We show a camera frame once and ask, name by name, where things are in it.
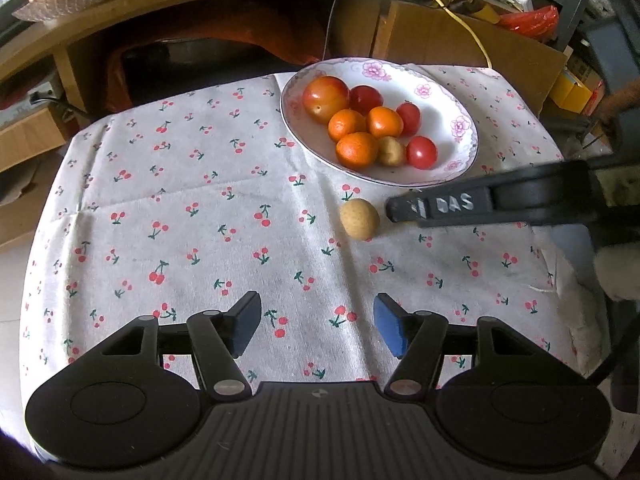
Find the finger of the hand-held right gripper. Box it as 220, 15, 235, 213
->
386, 181, 501, 227

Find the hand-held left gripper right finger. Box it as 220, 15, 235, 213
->
373, 292, 539, 397

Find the red plastic bag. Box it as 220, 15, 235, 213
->
500, 5, 560, 37

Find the low wooden shelf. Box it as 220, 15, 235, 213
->
0, 105, 70, 172

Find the small orange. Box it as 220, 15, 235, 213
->
366, 106, 404, 138
328, 109, 367, 142
335, 131, 379, 171

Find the large cardboard box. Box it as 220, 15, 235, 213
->
372, 0, 573, 117

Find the person's right forearm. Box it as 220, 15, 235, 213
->
593, 242, 640, 303

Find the wooden desk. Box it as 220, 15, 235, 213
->
0, 0, 381, 117

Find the red cherry tomato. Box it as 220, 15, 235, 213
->
395, 102, 422, 137
405, 136, 439, 170
348, 85, 385, 115

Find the cherry print tablecloth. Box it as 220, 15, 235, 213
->
22, 62, 616, 461

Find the white floral plate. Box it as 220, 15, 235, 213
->
280, 57, 480, 187

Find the brown longan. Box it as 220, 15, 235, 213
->
376, 136, 407, 167
340, 198, 381, 241

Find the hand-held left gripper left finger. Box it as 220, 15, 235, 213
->
101, 290, 263, 402

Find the yellow box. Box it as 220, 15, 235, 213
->
549, 67, 603, 113

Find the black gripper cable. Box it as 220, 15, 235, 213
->
585, 300, 633, 383

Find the yellow cable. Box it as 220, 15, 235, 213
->
404, 0, 492, 69

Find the large red tomato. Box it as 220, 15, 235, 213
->
302, 76, 350, 125

